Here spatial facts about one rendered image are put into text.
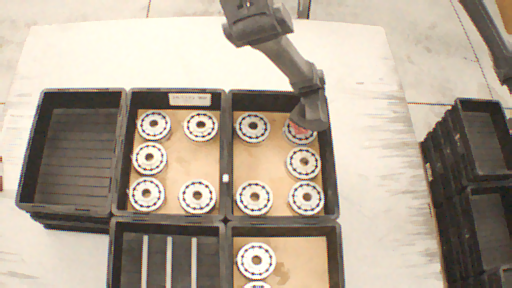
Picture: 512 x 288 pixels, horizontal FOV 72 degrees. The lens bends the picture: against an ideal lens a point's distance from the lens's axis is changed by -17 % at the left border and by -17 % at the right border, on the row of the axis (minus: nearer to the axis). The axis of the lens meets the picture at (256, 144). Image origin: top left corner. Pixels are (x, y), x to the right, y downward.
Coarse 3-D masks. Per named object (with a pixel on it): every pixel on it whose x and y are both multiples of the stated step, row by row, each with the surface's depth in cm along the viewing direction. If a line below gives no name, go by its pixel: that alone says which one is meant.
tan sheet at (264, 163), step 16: (240, 112) 130; (256, 112) 131; (272, 128) 129; (240, 144) 125; (272, 144) 126; (288, 144) 126; (240, 160) 122; (256, 160) 123; (272, 160) 123; (240, 176) 120; (256, 176) 121; (272, 176) 121; (288, 176) 122; (320, 176) 123; (272, 192) 119; (288, 192) 119; (272, 208) 117; (288, 208) 117
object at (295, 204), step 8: (296, 184) 117; (304, 184) 118; (312, 184) 118; (296, 192) 116; (320, 192) 117; (296, 200) 115; (320, 200) 116; (296, 208) 114; (304, 208) 114; (312, 208) 115; (320, 208) 114
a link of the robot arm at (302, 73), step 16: (288, 16) 68; (224, 32) 68; (288, 32) 70; (256, 48) 73; (272, 48) 74; (288, 48) 78; (288, 64) 83; (304, 64) 92; (288, 80) 99; (304, 80) 95
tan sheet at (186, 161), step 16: (144, 112) 127; (176, 112) 128; (192, 112) 128; (208, 112) 129; (176, 128) 125; (160, 144) 122; (176, 144) 123; (192, 144) 123; (208, 144) 124; (176, 160) 120; (192, 160) 121; (208, 160) 122; (160, 176) 118; (176, 176) 118; (192, 176) 119; (208, 176) 119; (176, 192) 116; (128, 208) 112; (176, 208) 114
